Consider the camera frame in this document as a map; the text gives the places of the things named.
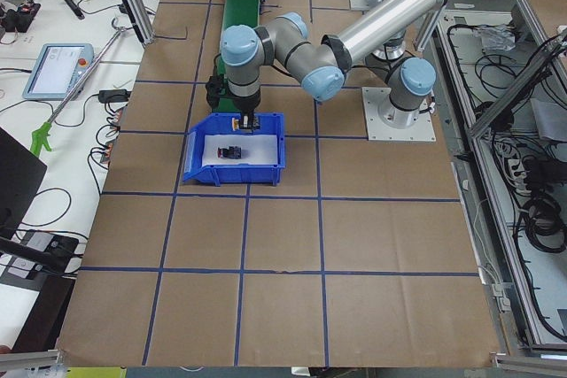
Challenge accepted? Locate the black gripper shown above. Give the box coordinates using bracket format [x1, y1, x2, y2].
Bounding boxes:
[229, 85, 260, 132]

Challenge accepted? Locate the white foam pad left bin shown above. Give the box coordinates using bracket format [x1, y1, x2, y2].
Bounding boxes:
[202, 134, 278, 166]

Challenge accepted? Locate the red push button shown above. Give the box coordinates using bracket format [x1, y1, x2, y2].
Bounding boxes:
[217, 146, 242, 159]

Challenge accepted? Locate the blue bin left side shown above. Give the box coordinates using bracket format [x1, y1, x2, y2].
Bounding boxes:
[183, 112, 286, 186]

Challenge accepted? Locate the green conveyor belt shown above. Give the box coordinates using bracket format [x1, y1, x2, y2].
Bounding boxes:
[206, 0, 260, 112]

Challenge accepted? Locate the black power adapter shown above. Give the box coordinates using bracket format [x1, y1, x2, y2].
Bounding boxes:
[97, 89, 131, 104]

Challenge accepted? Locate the teach pendant tablet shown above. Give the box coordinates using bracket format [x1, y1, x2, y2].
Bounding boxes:
[22, 43, 94, 101]

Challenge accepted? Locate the black monitor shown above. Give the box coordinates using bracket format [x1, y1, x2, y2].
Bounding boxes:
[0, 128, 47, 240]

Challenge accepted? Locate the white power strip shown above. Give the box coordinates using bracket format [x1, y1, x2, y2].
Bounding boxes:
[501, 150, 530, 197]

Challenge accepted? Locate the green handled reacher grabber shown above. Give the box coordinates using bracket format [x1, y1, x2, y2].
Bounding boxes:
[30, 18, 129, 153]

